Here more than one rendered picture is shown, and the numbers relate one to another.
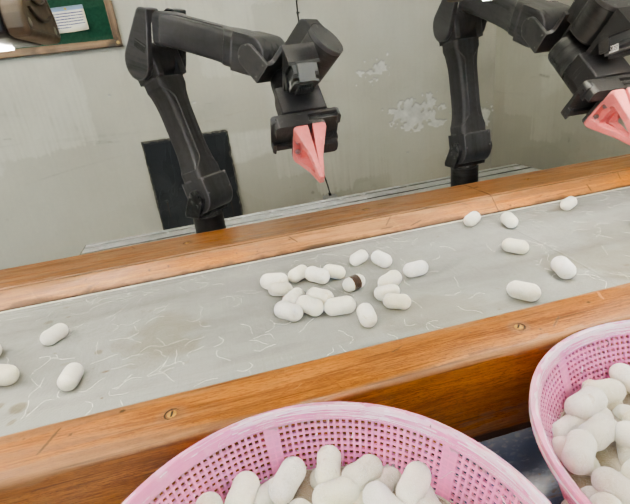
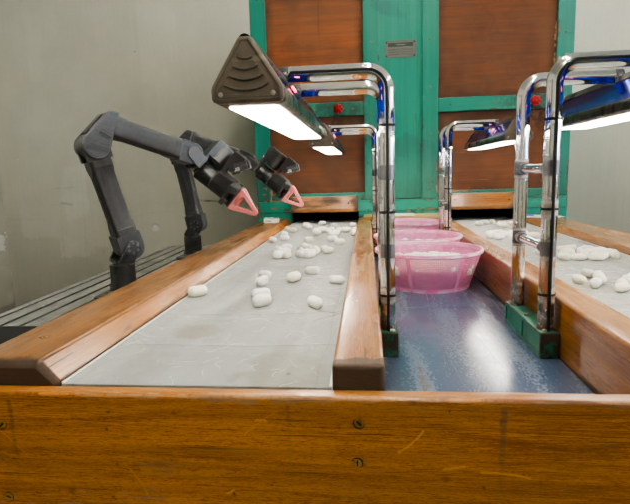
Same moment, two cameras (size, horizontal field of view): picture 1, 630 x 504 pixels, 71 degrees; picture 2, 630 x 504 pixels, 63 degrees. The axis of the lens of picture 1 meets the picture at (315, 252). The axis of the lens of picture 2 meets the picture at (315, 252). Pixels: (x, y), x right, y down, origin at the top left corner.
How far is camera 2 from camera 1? 1.32 m
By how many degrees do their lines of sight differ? 71
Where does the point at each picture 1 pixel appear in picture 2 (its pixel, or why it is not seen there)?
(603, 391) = not seen: hidden behind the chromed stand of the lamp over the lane
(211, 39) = (164, 140)
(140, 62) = (102, 145)
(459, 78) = (190, 183)
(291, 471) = not seen: hidden behind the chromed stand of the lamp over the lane
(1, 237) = not seen: outside the picture
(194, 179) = (132, 232)
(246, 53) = (194, 151)
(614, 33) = (289, 165)
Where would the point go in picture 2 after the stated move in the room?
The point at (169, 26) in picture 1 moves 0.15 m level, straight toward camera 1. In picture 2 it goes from (129, 127) to (188, 125)
